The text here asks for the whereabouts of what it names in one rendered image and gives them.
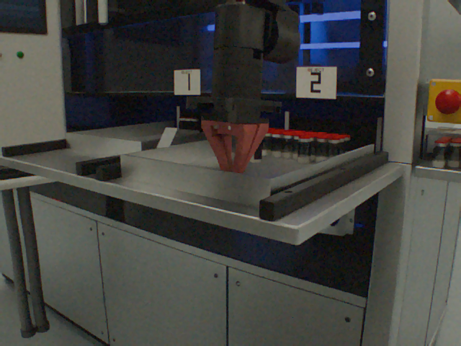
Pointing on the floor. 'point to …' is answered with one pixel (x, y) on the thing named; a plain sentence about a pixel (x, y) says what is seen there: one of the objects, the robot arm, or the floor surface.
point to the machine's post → (399, 27)
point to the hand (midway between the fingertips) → (232, 177)
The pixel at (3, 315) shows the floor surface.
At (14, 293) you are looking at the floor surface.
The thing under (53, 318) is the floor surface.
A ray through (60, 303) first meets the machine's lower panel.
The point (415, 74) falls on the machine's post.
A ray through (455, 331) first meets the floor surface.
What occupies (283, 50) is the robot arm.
